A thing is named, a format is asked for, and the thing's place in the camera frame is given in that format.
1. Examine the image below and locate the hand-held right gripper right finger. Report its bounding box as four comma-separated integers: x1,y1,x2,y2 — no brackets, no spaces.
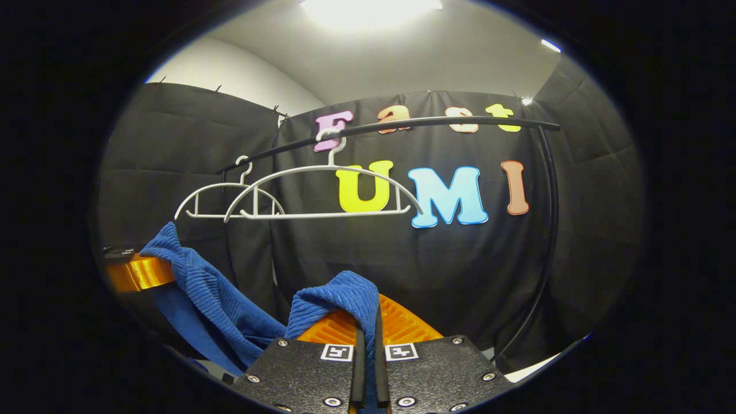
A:
374,293,514,414

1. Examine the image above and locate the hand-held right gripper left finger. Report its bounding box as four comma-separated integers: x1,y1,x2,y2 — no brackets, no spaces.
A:
230,309,367,414

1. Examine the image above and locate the blue corduroy jacket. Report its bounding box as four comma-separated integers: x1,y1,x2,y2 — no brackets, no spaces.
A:
139,221,383,414

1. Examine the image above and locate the white plastic clothes hanger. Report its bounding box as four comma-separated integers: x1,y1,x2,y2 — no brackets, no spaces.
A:
223,127,425,224
174,155,286,221

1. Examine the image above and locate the black clothes rack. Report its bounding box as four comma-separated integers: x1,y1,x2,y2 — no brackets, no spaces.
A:
217,114,562,364

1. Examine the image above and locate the white flat panel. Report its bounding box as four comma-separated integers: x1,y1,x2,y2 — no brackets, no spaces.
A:
505,352,562,384

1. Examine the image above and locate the large ceiling light panel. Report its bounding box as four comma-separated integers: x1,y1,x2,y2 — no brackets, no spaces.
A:
298,0,444,30

